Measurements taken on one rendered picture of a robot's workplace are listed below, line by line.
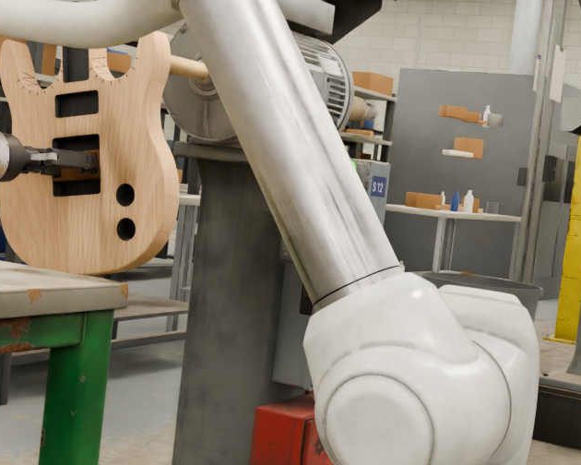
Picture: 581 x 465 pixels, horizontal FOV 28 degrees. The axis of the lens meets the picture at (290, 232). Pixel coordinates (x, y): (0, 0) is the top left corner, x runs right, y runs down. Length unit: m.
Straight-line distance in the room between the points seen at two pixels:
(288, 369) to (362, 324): 1.20
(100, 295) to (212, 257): 1.01
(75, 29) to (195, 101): 0.68
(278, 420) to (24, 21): 1.01
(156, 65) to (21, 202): 0.35
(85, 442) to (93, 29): 0.53
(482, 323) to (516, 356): 0.05
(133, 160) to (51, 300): 0.64
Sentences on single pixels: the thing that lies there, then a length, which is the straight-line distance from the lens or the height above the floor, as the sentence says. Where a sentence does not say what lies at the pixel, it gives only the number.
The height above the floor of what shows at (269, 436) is 0.57.
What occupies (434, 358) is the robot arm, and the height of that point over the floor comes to 0.92.
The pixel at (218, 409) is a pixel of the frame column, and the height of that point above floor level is 0.59.
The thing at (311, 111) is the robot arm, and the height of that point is 1.15.
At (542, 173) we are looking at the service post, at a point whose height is 1.22.
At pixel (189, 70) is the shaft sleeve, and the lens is 2.11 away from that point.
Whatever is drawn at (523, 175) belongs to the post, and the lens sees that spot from 9.26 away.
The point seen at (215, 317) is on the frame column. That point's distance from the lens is 2.36.
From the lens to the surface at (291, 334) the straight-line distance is 2.31.
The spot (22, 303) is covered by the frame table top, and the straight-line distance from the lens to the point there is 1.26.
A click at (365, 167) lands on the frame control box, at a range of 2.02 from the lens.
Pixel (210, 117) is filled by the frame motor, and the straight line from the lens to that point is 2.19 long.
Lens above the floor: 1.09
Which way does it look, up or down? 3 degrees down
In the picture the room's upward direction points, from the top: 6 degrees clockwise
